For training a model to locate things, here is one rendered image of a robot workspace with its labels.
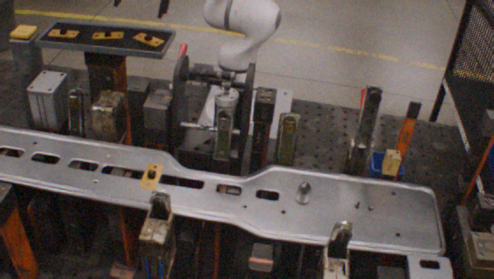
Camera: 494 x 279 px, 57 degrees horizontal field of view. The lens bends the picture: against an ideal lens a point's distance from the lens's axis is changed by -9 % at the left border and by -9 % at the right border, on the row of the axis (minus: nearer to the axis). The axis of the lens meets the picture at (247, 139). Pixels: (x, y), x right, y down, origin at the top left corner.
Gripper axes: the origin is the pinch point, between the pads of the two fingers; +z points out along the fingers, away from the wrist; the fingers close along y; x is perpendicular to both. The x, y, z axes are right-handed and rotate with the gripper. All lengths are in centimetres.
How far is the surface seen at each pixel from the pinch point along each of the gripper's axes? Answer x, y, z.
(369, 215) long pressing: 12, -59, 27
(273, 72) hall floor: -213, -54, 138
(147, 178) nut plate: 9.2, -9.7, 36.4
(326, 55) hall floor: -251, -93, 132
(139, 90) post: -11.9, -0.9, 29.4
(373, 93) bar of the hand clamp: -5, -52, 7
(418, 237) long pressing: 17, -69, 25
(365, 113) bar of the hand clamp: -6, -53, 14
